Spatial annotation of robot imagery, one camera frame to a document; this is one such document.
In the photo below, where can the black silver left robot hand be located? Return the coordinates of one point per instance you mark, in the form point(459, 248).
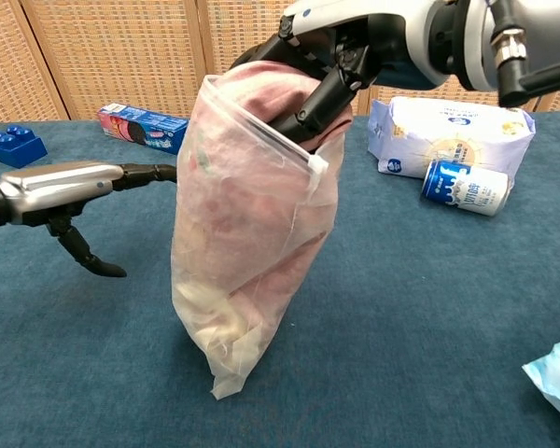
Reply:
point(56, 184)

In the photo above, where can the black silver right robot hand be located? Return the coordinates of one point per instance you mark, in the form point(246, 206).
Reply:
point(401, 42)

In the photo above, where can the translucent white zip bag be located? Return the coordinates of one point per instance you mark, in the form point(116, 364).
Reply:
point(242, 224)

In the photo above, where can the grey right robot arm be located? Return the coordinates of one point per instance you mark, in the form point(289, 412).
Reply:
point(478, 42)

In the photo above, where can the blue toy building block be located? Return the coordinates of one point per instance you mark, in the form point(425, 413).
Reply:
point(16, 147)

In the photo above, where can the blue cookie box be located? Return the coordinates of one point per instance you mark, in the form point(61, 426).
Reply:
point(140, 126)

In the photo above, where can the white pale purple food package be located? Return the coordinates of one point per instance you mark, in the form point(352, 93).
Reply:
point(448, 135)

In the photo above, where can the woven bamboo folding screen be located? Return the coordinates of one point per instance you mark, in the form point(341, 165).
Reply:
point(121, 51)

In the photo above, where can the blue white drink can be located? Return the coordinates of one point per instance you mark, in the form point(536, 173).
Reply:
point(466, 186)

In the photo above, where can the teal table mat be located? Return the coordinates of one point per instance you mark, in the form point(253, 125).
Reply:
point(424, 303)

